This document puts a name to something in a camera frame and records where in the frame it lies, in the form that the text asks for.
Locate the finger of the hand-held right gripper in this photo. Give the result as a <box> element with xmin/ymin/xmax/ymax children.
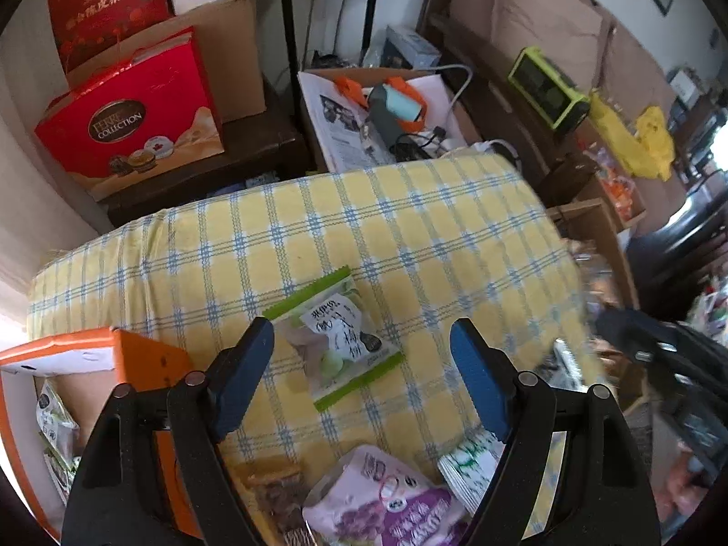
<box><xmin>596</xmin><ymin>308</ymin><xmax>683</xmax><ymax>365</ymax></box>

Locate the green white patterned snack packet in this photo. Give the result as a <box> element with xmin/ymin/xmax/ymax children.
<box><xmin>437</xmin><ymin>338</ymin><xmax>589</xmax><ymax>517</ymax></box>
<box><xmin>35</xmin><ymin>380</ymin><xmax>81</xmax><ymax>490</ymax></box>

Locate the purple drink pouch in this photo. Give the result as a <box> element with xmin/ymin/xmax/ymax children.
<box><xmin>302</xmin><ymin>445</ymin><xmax>474</xmax><ymax>546</ymax></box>

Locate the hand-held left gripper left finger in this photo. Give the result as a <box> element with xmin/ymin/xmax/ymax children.
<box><xmin>61</xmin><ymin>317</ymin><xmax>275</xmax><ymax>546</ymax></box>

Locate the red chocolate gift box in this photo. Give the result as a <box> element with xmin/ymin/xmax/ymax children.
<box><xmin>34</xmin><ymin>26</ymin><xmax>225</xmax><ymax>202</ymax></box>

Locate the open cardboard box with papers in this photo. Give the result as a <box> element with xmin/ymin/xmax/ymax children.
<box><xmin>298</xmin><ymin>67</ymin><xmax>485</xmax><ymax>172</ymax></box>

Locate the brown snack packet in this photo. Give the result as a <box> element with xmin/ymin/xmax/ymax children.
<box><xmin>242</xmin><ymin>458</ymin><xmax>316</xmax><ymax>546</ymax></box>

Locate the cardboard box of snacks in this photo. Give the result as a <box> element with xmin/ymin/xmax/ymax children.
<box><xmin>571</xmin><ymin>135</ymin><xmax>648</xmax><ymax>231</ymax></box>

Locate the dark wooden low table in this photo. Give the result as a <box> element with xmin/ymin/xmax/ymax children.
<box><xmin>105</xmin><ymin>82</ymin><xmax>313</xmax><ymax>227</ymax></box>

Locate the yellow checkered tablecloth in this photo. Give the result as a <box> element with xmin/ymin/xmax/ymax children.
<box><xmin>27</xmin><ymin>156</ymin><xmax>589</xmax><ymax>546</ymax></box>

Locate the orange cardboard box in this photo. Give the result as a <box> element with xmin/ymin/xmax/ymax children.
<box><xmin>0</xmin><ymin>327</ymin><xmax>197</xmax><ymax>544</ymax></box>

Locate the green black portable device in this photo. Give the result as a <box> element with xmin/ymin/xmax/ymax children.
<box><xmin>507</xmin><ymin>46</ymin><xmax>591</xmax><ymax>136</ymax></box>

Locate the large open cardboard box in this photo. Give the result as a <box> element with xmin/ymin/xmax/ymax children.
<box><xmin>547</xmin><ymin>198</ymin><xmax>641</xmax><ymax>311</ymax></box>

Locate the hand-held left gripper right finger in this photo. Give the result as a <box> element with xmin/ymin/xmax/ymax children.
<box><xmin>449</xmin><ymin>318</ymin><xmax>661</xmax><ymax>546</ymax></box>

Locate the orange teal hand tool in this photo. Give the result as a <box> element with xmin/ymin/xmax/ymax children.
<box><xmin>333</xmin><ymin>76</ymin><xmax>429</xmax><ymax>133</ymax></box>

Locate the white cable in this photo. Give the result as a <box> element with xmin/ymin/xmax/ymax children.
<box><xmin>438</xmin><ymin>62</ymin><xmax>521</xmax><ymax>168</ymax></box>

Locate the dark red gift box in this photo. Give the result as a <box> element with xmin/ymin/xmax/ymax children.
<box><xmin>45</xmin><ymin>0</ymin><xmax>172</xmax><ymax>73</ymax></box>

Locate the blue white box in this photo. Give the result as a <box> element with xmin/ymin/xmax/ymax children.
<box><xmin>385</xmin><ymin>25</ymin><xmax>443</xmax><ymax>69</ymax></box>

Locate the black speaker stand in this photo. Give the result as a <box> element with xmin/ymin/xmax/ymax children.
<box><xmin>278</xmin><ymin>0</ymin><xmax>301</xmax><ymax>123</ymax></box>
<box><xmin>363</xmin><ymin>0</ymin><xmax>381</xmax><ymax>55</ymax></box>

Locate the brown cardboard box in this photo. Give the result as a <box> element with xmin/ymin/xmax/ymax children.
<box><xmin>67</xmin><ymin>0</ymin><xmax>268</xmax><ymax>124</ymax></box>

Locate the beige sofa pillow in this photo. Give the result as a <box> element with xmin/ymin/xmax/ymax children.
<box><xmin>492</xmin><ymin>0</ymin><xmax>607</xmax><ymax>69</ymax></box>
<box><xmin>603</xmin><ymin>17</ymin><xmax>669</xmax><ymax>126</ymax></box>

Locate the green-edged clear plum packet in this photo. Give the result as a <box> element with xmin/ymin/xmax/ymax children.
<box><xmin>262</xmin><ymin>265</ymin><xmax>406</xmax><ymax>413</ymax></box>

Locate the yellow plastic bag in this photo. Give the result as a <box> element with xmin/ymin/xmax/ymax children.
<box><xmin>632</xmin><ymin>105</ymin><xmax>676</xmax><ymax>181</ymax></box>
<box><xmin>587</xmin><ymin>90</ymin><xmax>655</xmax><ymax>178</ymax></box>

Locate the white curtain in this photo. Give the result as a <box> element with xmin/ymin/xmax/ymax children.
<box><xmin>0</xmin><ymin>40</ymin><xmax>115</xmax><ymax>319</ymax></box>

